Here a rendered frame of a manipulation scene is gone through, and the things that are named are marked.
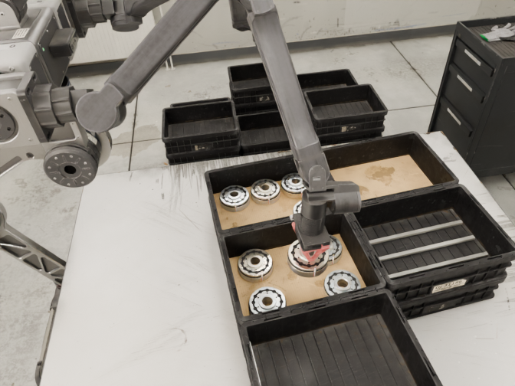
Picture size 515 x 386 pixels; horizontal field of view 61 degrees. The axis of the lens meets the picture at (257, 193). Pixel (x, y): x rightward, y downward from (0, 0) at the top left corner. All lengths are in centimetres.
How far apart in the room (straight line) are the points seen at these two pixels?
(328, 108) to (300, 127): 170
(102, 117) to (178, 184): 97
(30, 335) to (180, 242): 111
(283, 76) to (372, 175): 83
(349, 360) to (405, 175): 76
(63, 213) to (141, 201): 122
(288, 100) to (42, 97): 48
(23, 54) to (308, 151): 61
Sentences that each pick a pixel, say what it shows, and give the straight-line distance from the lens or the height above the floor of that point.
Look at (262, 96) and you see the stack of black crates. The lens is 266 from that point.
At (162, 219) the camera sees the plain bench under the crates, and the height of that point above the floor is 70.
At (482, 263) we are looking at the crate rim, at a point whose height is 93.
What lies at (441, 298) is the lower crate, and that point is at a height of 80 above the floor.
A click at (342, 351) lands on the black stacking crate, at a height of 83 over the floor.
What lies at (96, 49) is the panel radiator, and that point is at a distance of 418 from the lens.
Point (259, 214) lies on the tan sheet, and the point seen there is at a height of 83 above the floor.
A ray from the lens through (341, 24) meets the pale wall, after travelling 439.
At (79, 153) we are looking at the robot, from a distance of 129.
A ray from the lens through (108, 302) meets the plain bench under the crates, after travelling 153.
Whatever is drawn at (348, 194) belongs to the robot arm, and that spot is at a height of 124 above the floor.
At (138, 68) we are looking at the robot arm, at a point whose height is 151.
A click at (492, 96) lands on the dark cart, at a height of 70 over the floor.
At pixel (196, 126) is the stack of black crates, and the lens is 251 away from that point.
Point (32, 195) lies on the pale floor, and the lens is 320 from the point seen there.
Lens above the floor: 190
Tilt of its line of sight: 44 degrees down
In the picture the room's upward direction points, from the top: 4 degrees counter-clockwise
